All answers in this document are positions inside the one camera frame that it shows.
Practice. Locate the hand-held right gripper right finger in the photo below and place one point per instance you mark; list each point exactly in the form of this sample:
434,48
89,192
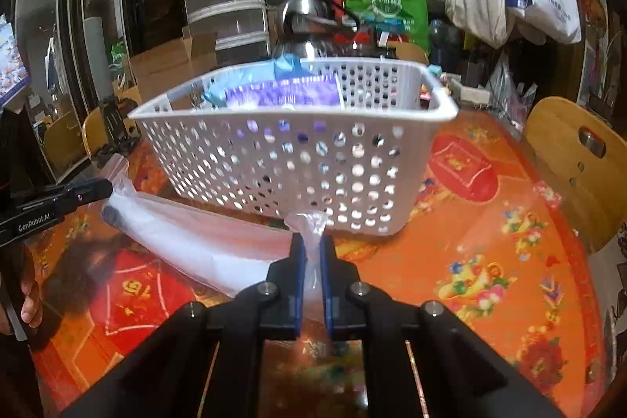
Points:
327,290

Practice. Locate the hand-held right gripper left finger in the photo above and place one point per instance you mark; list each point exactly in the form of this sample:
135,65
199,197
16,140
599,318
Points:
298,286

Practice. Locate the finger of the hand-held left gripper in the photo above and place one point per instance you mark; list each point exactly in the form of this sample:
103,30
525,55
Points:
88,191
111,216

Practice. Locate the clear plastic bag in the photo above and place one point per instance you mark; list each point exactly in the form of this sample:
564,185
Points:
196,237

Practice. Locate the white perforated plastic basket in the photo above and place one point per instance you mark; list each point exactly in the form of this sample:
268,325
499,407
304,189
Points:
245,163

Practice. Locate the light blue soft packet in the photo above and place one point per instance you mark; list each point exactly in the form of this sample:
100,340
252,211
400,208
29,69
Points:
245,82

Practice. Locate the purple soft packet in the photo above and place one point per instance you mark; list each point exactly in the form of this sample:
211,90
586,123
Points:
294,94

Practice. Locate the person's left hand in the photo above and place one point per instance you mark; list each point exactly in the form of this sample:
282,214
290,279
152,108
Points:
30,303

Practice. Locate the open cardboard box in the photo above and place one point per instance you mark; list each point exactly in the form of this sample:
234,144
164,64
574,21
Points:
161,70

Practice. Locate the bright screen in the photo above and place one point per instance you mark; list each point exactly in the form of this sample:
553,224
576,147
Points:
12,65

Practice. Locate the person's dark clothing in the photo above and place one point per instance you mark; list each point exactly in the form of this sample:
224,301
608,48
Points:
14,379

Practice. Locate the glass sliding door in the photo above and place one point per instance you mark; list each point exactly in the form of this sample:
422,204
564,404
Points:
73,31

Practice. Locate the red floral tablecloth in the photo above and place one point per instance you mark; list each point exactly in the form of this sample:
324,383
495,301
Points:
490,227

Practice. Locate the stainless steel kettle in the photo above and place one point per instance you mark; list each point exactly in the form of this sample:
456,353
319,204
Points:
303,16

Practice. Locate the green shopping bag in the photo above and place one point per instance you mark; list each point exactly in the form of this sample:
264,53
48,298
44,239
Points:
387,11

